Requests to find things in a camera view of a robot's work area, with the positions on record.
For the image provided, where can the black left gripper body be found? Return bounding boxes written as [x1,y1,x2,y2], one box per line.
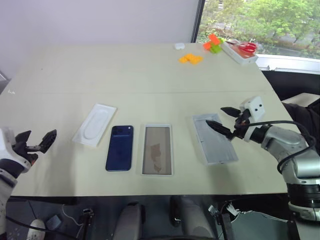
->
[13,144,41,166]

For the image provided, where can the dark grey rounded shape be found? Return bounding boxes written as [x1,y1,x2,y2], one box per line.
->
[116,201,146,240]
[169,194,216,240]

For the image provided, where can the beige side table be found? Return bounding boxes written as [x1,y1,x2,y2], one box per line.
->
[280,92,320,104]

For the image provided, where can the person in black clothes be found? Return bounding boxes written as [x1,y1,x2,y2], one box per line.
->
[281,96,320,157]

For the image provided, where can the dark window frame post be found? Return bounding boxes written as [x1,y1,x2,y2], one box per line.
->
[190,0,205,44]

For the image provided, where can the blue grey block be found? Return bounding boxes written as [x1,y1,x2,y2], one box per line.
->
[45,215,62,230]

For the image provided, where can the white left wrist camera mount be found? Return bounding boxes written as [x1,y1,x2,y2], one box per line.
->
[0,126,33,174]

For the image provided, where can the black metal stand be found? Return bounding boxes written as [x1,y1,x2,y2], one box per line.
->
[216,211,235,240]

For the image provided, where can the dark blue smartphone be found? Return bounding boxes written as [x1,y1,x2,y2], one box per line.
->
[105,124,135,173]

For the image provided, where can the orange blocks pile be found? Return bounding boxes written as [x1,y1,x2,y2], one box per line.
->
[178,52,204,66]

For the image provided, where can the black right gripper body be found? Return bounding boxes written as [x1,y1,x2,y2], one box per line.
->
[232,109,252,140]

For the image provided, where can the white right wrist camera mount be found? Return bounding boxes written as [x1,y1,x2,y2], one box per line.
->
[239,95,266,143]

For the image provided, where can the white phone box base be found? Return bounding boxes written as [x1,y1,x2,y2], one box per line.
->
[140,123,174,177]

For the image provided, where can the black floor cable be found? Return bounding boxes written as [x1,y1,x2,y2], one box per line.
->
[4,215,66,240]

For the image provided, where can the red handled scissors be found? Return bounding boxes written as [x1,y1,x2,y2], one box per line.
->
[234,41,259,54]

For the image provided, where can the white tray with red scissors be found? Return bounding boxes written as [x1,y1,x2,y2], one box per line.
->
[220,39,259,66]

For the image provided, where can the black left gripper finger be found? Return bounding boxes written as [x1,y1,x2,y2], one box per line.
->
[14,130,33,151]
[37,128,58,154]

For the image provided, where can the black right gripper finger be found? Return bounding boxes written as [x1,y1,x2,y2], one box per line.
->
[220,106,242,117]
[205,120,235,139]

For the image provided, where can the white plug connector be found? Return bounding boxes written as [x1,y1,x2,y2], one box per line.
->
[224,201,239,216]

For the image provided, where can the thin white cable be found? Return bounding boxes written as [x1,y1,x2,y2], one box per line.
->
[61,203,85,229]

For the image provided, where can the black clamp under table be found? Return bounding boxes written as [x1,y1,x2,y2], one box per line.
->
[79,208,95,240]

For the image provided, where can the orange and green toy bricks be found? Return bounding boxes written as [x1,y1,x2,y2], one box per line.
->
[202,33,225,54]

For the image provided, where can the white window sill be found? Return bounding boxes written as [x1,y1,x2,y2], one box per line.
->
[254,53,320,74]

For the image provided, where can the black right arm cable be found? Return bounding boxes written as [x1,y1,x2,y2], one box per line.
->
[249,120,317,174]

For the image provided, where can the white shoe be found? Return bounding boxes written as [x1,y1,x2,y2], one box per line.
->
[26,219,47,240]

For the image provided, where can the white moulded tray insert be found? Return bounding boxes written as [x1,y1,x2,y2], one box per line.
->
[72,103,118,149]

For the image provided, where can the white phone box lid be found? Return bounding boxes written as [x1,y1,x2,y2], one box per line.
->
[191,112,239,167]

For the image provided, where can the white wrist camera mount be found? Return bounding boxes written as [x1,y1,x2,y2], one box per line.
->
[239,95,266,143]
[0,126,33,174]

